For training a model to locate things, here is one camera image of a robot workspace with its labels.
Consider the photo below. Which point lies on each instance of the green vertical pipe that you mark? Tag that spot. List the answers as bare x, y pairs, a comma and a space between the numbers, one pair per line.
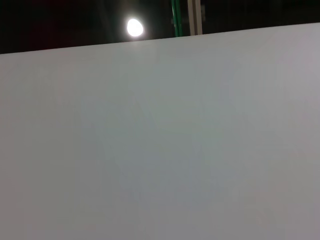
177, 17

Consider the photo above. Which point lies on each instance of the white vertical metal post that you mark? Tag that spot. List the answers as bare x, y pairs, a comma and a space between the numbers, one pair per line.
195, 16

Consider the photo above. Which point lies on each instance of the bright round ceiling lamp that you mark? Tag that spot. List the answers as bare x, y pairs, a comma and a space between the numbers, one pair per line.
135, 27

